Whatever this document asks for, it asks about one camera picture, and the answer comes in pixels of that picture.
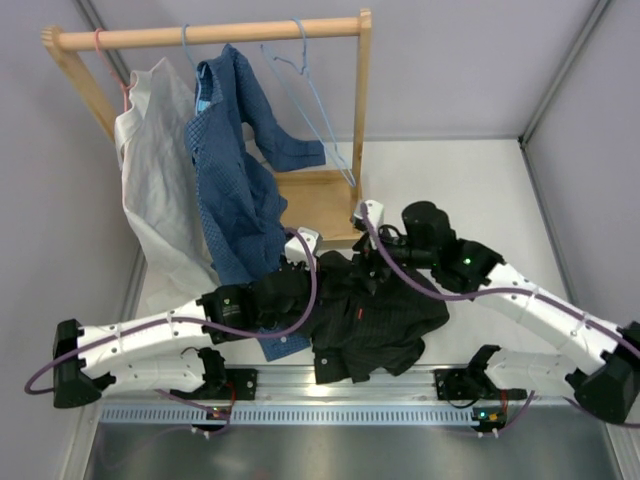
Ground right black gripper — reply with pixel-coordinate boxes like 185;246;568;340
341;220;438;295

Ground black pinstriped shirt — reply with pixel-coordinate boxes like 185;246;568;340
297;251;450;385

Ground light blue hanger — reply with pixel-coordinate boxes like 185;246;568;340
260;17;356;187

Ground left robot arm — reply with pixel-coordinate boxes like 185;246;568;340
52;259;319;409

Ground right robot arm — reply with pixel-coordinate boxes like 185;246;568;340
352;200;639;427

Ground blue checked shirt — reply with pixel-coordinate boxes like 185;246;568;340
183;43;327;363

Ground white shirt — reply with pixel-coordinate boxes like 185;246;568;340
114;58;218;309

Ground blue hanger holding shirt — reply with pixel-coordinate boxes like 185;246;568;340
181;23;209;115

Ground wooden clothes rack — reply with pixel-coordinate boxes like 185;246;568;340
41;8;372;248

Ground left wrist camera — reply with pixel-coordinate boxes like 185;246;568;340
284;227;322;265

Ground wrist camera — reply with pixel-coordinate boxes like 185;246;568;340
351;200;385;233
284;227;322;265

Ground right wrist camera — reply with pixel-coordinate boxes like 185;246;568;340
351;200;385;233

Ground aluminium mounting rail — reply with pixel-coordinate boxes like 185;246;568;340
79;363;626;404

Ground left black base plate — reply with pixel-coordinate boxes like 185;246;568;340
169;368;258;401

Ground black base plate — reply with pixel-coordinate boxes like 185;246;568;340
434;367;528;403
169;368;258;401

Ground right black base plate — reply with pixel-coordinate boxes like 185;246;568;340
434;367;528;403

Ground white slotted cable duct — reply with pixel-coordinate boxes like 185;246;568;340
100;403;502;427

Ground pink wire hanger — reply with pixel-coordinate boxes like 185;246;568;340
93;27;135;112

